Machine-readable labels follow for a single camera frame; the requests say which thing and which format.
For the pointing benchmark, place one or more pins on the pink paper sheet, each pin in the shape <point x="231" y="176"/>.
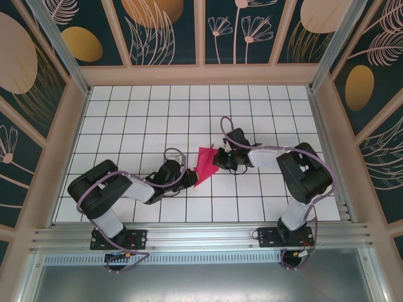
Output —
<point x="206" y="163"/>

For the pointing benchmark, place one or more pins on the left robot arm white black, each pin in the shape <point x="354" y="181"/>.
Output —
<point x="140" y="190"/>

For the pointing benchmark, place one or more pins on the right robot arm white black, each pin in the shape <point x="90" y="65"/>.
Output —
<point x="264" y="157"/>

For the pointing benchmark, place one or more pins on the grey metal sheet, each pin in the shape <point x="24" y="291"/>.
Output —
<point x="201" y="283"/>

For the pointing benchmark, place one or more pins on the long aluminium mounting rail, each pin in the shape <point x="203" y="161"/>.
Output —
<point x="201" y="236"/>

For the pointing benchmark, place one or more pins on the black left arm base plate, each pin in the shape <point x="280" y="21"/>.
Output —
<point x="138" y="239"/>

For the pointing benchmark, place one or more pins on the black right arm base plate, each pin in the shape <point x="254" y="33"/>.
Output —
<point x="267" y="236"/>

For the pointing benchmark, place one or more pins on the aluminium side rail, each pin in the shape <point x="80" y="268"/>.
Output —
<point x="327" y="151"/>

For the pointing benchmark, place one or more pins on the dark floral wall panel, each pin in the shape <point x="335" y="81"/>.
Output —
<point x="157" y="31"/>
<point x="19" y="63"/>
<point x="252" y="31"/>
<point x="15" y="163"/>
<point x="371" y="63"/>
<point x="384" y="163"/>
<point x="308" y="37"/>
<point x="82" y="44"/>

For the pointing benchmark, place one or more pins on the aluminium corner post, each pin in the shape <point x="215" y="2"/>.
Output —
<point x="63" y="53"/>
<point x="333" y="41"/>

